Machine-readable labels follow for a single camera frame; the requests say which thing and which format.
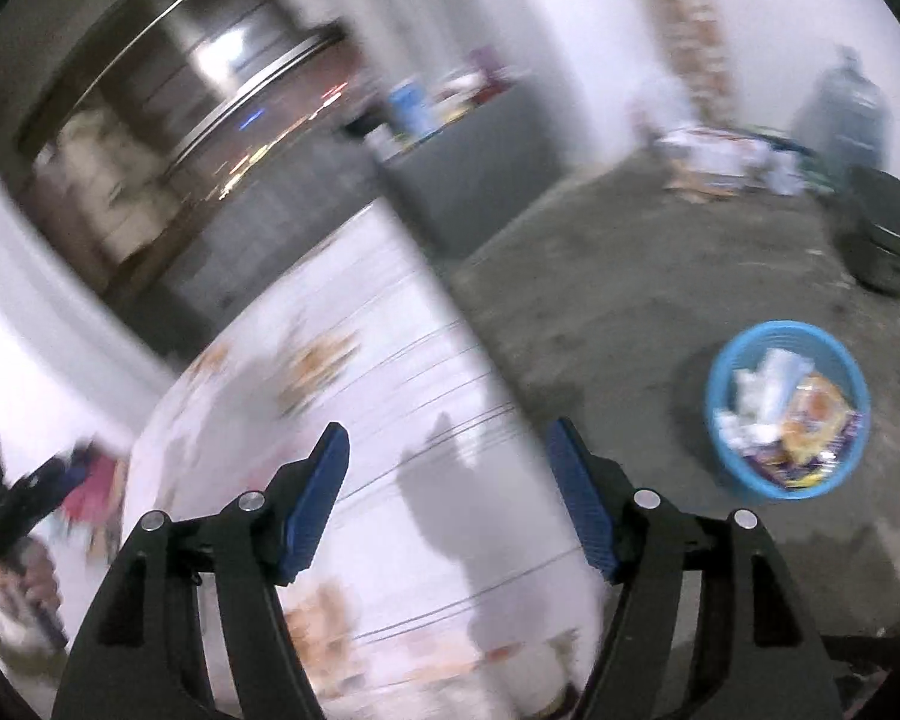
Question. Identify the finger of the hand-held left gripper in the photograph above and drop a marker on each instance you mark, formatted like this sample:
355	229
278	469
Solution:
45	487

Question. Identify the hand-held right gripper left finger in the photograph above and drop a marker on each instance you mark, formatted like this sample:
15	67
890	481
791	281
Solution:
315	495

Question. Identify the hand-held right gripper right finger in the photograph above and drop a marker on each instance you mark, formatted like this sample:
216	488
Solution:
581	502

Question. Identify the blue mesh waste basket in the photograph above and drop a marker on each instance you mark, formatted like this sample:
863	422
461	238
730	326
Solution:
757	481

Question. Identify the purple and yellow snack bag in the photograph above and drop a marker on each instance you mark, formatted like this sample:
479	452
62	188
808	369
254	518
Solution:
791	474

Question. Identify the white paper sheet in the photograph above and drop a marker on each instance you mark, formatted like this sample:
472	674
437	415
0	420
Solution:
769	386

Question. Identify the red plastic bag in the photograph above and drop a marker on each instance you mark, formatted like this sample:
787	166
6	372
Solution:
94	495

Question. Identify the floral tablecloth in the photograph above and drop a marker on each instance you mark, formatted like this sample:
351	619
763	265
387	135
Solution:
420	390

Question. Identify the beige coat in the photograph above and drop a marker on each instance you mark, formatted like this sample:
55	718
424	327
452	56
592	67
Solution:
112	187

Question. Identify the grey cabinet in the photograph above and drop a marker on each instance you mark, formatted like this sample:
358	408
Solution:
480	165

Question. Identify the pile of papers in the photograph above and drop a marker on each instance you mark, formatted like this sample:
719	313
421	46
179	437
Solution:
720	157

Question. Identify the blue detergent bottle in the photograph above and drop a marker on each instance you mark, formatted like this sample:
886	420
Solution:
411	109

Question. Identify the black rice cooker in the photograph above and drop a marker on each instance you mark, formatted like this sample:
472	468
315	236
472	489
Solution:
881	232

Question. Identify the metal balcony railing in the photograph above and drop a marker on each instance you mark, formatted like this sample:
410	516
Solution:
217	67

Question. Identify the blue water jug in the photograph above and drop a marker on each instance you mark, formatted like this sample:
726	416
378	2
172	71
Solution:
847	112

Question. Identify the tall patterned box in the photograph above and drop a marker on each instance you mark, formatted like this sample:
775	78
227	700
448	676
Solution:
686	15

